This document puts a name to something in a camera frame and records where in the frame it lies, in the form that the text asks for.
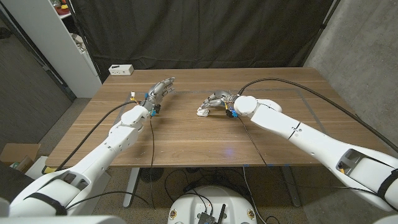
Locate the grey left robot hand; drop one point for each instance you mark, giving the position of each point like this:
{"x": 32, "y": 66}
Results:
{"x": 155, "y": 93}

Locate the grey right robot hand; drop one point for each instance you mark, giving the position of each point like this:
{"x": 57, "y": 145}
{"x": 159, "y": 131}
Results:
{"x": 220, "y": 98}

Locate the white AirPods case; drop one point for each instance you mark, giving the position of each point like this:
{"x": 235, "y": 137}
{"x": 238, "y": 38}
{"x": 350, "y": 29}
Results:
{"x": 203, "y": 113}

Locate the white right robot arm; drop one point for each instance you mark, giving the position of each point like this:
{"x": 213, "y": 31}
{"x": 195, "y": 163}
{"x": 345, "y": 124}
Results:
{"x": 311, "y": 140}

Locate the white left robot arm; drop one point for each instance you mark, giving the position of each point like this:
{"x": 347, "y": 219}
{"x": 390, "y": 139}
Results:
{"x": 99, "y": 155}

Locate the white power strip box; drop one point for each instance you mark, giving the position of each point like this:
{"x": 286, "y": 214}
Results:
{"x": 121, "y": 70}

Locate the black curtain backdrop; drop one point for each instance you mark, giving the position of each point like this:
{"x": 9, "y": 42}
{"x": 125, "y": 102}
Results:
{"x": 199, "y": 31}

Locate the round black floor fan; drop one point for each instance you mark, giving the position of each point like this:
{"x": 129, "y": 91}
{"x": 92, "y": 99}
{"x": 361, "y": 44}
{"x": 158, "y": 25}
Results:
{"x": 151, "y": 175}

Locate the white table leg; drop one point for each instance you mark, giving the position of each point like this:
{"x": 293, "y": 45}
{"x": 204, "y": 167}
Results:
{"x": 131, "y": 186}

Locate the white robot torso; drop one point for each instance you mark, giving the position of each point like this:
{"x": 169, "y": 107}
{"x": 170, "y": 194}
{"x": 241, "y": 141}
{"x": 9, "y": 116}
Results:
{"x": 217, "y": 202}

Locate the grey table leg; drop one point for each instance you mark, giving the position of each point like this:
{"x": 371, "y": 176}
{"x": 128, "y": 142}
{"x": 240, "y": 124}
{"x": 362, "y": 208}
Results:
{"x": 290, "y": 186}

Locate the white shelf cabinet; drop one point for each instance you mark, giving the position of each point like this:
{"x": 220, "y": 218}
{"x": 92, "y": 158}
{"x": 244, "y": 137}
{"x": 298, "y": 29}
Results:
{"x": 53, "y": 40}

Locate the black module with antenna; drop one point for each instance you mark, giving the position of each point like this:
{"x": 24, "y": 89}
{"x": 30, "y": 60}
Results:
{"x": 206, "y": 217}

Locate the red bowl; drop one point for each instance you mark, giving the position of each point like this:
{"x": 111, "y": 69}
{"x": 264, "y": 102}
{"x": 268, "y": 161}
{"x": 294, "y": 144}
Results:
{"x": 63, "y": 11}

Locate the black backdrop stand pole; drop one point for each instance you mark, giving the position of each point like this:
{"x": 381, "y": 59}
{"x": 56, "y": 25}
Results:
{"x": 325, "y": 23}

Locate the yellow floor object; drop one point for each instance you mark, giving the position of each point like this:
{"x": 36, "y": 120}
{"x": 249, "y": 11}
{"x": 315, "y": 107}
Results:
{"x": 49, "y": 170}

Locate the white floor board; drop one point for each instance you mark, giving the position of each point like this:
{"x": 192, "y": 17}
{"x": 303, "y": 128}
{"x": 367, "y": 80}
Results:
{"x": 35, "y": 169}

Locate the brown cardboard box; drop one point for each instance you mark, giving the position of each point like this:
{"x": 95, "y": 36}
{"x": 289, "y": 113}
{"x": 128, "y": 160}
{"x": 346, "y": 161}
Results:
{"x": 17, "y": 152}

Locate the dark fabric bundle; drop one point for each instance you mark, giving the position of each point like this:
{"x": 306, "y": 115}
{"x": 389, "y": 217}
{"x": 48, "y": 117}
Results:
{"x": 14, "y": 183}

